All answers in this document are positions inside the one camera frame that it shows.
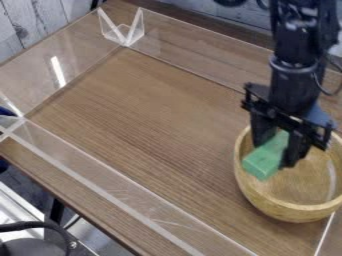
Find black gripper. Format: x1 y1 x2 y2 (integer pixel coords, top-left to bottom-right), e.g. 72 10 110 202
241 56 336 168

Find green rectangular block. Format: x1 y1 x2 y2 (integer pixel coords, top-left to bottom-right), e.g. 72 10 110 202
241 131 288 181

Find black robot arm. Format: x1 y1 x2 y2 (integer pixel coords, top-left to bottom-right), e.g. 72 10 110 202
241 0 342 168

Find light wooden bowl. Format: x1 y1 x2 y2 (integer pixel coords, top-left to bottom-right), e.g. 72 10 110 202
233 127 342 223

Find clear acrylic corner bracket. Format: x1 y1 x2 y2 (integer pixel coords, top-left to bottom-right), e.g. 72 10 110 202
97 8 144 47

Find clear acrylic tray wall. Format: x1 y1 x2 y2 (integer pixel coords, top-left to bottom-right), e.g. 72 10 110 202
0 106 257 256

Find black cable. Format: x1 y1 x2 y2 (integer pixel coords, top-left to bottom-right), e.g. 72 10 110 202
0 220 72 256

